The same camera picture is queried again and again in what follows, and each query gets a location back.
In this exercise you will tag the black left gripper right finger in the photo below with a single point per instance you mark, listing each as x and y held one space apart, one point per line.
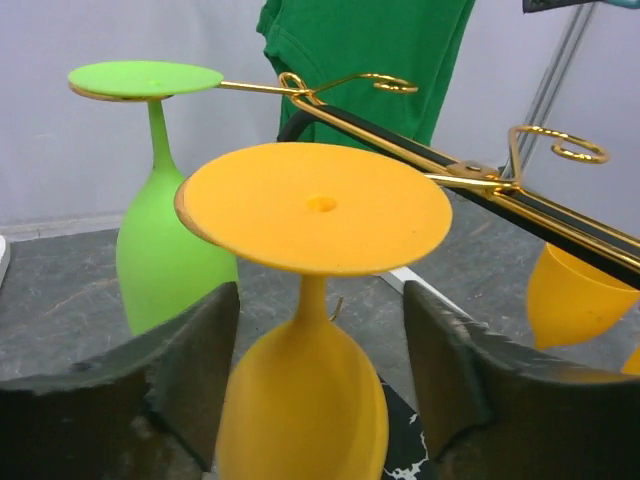
494 409

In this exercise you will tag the green cloth on hanger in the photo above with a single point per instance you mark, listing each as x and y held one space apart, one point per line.
417 41

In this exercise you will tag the teal wire clothes hanger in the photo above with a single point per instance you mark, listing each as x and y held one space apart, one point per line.
627 4

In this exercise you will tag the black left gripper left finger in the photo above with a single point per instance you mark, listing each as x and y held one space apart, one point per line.
147 409

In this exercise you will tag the gold wine glass rack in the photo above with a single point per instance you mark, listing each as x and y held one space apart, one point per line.
269 297

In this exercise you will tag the orange wine glass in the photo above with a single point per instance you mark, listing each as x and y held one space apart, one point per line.
632 364
304 401
569 302

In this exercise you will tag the lime green wine glass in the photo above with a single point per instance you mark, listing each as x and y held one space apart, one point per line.
162 267

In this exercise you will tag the silver white clothes rail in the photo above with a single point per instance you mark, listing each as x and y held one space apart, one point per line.
396 278

